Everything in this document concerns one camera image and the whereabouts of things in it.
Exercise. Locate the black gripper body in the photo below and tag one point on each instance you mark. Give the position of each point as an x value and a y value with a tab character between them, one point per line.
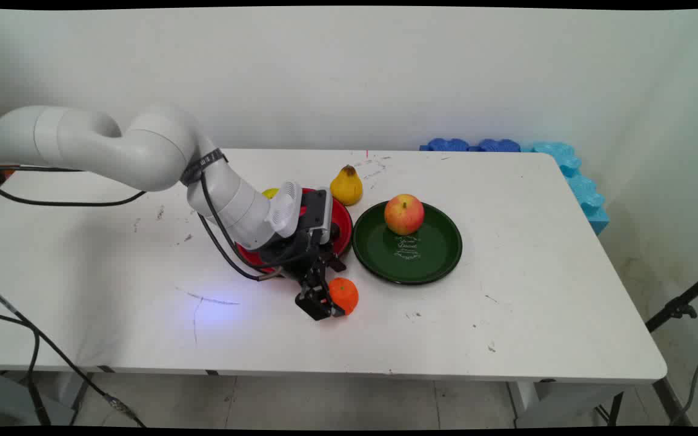
291	254

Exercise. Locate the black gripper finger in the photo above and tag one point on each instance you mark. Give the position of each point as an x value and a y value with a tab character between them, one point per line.
332	290
314	304

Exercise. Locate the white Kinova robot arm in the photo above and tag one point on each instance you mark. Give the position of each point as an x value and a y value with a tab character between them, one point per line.
143	151

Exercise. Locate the orange mandarin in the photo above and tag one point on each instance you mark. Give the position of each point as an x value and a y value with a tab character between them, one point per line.
346	293

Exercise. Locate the red plate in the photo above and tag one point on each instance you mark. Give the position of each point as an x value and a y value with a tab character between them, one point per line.
343	227

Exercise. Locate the green apple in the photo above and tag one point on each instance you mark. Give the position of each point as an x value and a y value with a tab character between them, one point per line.
270	193

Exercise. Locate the yellow pear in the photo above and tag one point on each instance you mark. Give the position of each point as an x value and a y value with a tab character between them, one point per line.
346	188

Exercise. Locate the dark green plate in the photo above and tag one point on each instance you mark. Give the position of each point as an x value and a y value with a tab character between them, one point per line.
422	254

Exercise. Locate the red yellow apple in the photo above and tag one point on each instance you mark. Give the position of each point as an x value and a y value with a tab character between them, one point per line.
404	214

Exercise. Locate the dark blue foam piece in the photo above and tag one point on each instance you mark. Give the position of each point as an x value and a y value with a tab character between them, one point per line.
446	145
497	145

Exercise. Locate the light blue foam strip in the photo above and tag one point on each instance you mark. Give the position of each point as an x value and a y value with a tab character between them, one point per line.
582	188

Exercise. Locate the black tripod stand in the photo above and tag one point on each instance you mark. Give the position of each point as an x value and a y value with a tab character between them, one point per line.
679	306

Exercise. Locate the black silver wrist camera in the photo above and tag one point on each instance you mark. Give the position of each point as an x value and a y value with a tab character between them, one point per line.
317	215

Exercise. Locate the black table leg frame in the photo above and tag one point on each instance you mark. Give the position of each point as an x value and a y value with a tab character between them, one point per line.
664	396

